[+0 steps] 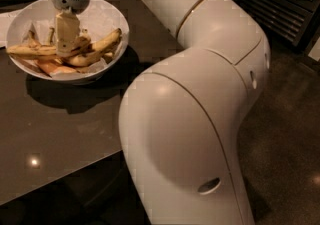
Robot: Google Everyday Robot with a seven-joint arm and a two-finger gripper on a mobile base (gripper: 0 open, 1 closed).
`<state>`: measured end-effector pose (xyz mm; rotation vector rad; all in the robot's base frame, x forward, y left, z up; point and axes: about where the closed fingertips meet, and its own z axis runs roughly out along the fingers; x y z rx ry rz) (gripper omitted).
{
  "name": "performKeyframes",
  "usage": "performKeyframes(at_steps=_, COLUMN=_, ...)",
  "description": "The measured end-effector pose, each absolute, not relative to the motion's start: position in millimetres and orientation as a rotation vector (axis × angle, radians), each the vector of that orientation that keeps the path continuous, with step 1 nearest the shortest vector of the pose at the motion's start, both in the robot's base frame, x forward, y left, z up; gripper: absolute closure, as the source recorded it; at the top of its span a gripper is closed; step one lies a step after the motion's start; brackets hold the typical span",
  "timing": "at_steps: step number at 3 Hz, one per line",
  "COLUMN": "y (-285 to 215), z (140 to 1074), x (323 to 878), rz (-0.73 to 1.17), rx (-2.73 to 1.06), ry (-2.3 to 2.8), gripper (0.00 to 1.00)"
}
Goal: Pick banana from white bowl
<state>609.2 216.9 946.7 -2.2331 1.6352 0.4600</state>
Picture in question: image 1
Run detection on lower yellow banana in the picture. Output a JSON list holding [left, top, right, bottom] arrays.
[[64, 51, 102, 67]]

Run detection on long spotted yellow banana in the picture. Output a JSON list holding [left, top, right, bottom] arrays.
[[6, 36, 91, 60]]

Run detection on orange peeled banana piece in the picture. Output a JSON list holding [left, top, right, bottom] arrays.
[[36, 60, 76, 76]]

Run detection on right yellow banana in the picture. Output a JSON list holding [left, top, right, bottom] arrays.
[[91, 28, 122, 51]]

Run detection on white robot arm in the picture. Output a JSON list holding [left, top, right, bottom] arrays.
[[119, 0, 270, 225]]

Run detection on white ceramic bowl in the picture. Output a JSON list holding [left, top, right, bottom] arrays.
[[5, 0, 129, 85]]

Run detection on white napkin on table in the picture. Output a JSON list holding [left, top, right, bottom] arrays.
[[0, 9, 21, 48]]

